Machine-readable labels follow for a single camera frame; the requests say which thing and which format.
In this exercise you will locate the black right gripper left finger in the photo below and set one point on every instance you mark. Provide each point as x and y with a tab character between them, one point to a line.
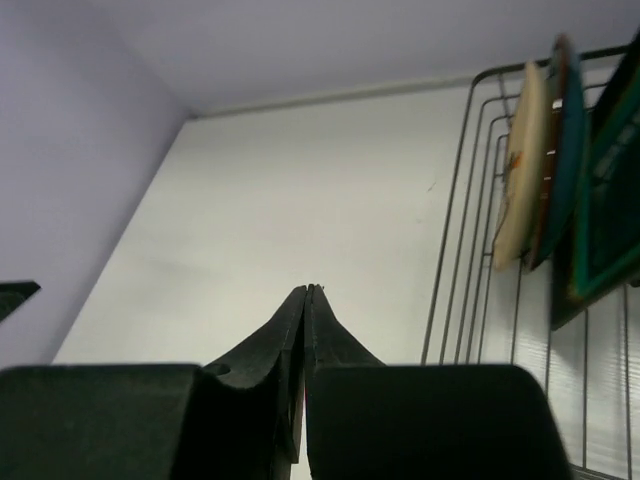
237	417

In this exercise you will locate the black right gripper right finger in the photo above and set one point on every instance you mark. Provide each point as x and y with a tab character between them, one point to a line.
368	420

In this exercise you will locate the cream bird-pattern plate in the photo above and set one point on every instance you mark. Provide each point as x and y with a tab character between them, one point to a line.
525	154

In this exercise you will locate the black square floral plate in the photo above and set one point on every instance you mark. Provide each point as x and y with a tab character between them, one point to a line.
599	250

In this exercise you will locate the teal round plate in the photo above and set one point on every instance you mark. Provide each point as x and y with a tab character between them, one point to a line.
574	135

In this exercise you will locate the brown-rimmed round plate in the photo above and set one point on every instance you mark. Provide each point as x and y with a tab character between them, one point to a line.
551	207

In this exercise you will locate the wire dish rack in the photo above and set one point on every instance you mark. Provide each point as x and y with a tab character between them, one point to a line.
589	368

